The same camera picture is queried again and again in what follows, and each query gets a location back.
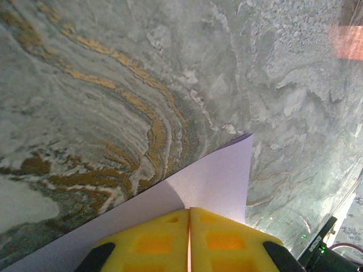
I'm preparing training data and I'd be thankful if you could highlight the light purple paper sheet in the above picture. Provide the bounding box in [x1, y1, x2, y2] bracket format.
[0, 133, 254, 272]

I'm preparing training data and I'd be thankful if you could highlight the small red plastic block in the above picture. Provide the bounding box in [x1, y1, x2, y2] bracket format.
[330, 24, 363, 61]

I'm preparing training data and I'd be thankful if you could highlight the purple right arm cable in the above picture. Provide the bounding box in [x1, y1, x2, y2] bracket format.
[331, 241, 363, 253]

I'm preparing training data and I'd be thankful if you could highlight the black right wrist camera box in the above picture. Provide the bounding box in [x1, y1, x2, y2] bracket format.
[297, 216, 339, 263]

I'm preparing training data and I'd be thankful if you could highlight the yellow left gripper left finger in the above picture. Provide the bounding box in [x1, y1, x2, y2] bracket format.
[74, 208, 191, 272]

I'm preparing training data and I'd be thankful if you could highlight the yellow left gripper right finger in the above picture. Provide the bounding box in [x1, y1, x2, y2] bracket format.
[189, 206, 306, 272]

